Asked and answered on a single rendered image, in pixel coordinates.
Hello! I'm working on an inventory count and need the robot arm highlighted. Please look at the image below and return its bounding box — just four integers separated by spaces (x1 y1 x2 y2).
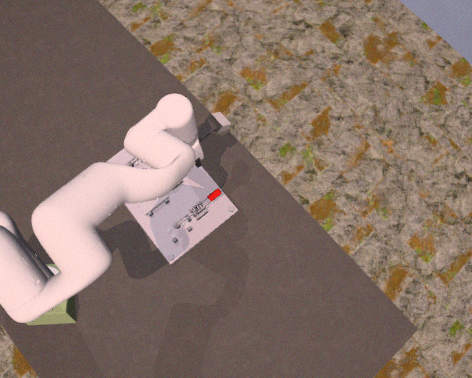
0 93 231 323

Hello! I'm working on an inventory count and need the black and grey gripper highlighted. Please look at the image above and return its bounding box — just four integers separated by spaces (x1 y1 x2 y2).
191 137 204 168

